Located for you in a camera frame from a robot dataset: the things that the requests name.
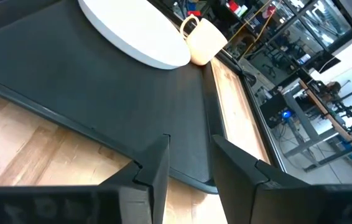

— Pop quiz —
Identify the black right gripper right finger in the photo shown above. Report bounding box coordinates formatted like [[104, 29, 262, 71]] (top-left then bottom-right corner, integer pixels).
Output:
[[211, 134, 310, 224]]

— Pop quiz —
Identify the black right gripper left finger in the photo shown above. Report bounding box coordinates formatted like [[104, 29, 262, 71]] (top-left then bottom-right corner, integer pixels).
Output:
[[100, 133, 171, 224]]

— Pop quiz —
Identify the cream ceramic mug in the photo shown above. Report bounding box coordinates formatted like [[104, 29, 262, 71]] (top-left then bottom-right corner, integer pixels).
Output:
[[179, 14, 228, 66]]

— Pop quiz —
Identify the white round plate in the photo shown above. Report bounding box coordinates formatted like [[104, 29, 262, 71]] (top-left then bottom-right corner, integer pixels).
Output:
[[77, 0, 192, 70]]

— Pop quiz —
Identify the black plastic serving tray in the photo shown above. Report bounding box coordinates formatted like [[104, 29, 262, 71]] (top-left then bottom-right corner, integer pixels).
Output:
[[0, 0, 226, 194]]

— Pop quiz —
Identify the black computer tower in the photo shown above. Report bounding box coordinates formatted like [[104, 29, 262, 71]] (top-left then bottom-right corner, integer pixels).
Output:
[[259, 92, 289, 129]]

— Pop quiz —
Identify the wooden workbench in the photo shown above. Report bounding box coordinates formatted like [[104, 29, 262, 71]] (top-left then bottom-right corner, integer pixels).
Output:
[[299, 79, 352, 153]]

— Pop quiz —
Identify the yellow cable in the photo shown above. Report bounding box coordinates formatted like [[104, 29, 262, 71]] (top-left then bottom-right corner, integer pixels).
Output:
[[225, 0, 284, 60]]

